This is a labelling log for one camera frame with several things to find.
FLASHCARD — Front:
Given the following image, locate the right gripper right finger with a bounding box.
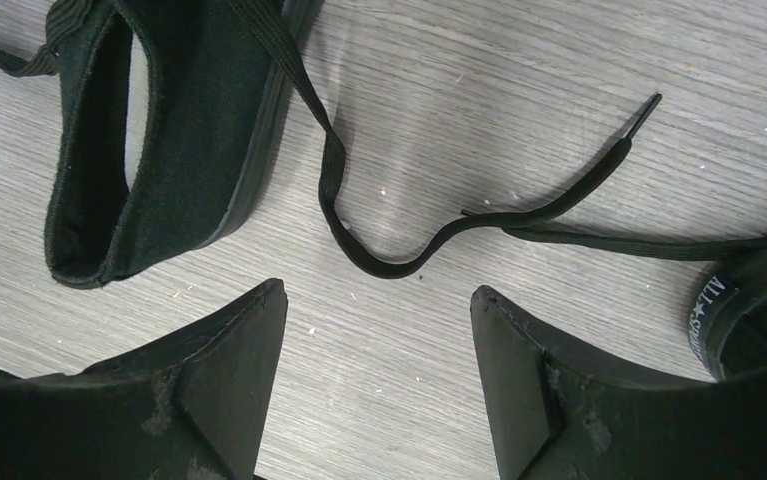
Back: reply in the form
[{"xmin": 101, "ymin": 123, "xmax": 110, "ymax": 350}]
[{"xmin": 470, "ymin": 286, "xmax": 767, "ymax": 479}]

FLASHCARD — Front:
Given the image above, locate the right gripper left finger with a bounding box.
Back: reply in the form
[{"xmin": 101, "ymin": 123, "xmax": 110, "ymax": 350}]
[{"xmin": 0, "ymin": 278, "xmax": 288, "ymax": 479}]

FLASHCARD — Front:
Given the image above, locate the black canvas shoe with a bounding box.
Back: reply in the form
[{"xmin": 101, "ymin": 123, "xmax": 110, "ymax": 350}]
[
  {"xmin": 461, "ymin": 210, "xmax": 767, "ymax": 384},
  {"xmin": 0, "ymin": 1, "xmax": 654, "ymax": 289}
]

